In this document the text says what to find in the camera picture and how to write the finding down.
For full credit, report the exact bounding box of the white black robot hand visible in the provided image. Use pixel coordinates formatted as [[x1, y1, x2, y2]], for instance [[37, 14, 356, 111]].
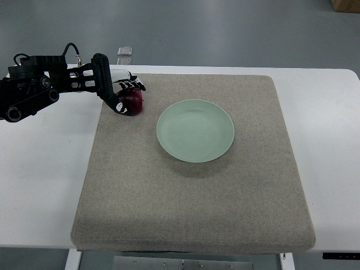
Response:
[[109, 67, 147, 116]]

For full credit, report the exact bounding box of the red apple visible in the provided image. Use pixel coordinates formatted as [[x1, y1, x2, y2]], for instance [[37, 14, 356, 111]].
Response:
[[116, 87, 143, 116]]

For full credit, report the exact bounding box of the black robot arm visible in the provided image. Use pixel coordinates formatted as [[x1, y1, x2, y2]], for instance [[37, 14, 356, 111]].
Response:
[[1, 53, 130, 123]]

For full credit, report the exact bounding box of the lower metal floor plate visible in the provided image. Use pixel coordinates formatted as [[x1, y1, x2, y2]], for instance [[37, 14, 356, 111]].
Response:
[[117, 57, 132, 65]]

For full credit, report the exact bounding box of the metal floor plate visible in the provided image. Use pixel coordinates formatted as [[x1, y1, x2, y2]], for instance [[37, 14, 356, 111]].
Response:
[[117, 46, 133, 56], [117, 57, 132, 65]]

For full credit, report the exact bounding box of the upper metal floor plate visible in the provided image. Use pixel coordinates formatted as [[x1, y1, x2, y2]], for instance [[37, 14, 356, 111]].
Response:
[[117, 46, 133, 56]]

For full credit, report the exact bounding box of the light green plate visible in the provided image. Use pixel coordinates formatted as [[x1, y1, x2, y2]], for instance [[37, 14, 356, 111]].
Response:
[[156, 99, 235, 163]]

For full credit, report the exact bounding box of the beige square cushion mat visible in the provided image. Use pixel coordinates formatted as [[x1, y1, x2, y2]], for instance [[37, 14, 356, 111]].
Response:
[[71, 74, 316, 254]]

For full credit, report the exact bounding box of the cardboard box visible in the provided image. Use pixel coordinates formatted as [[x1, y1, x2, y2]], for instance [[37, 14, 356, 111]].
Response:
[[331, 0, 360, 14]]

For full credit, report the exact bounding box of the black table control panel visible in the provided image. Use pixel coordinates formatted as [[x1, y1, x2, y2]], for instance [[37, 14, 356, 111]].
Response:
[[322, 253, 360, 260]]

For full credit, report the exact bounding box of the metal table base plate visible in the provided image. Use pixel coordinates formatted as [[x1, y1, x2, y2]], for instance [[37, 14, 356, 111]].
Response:
[[112, 256, 254, 270]]

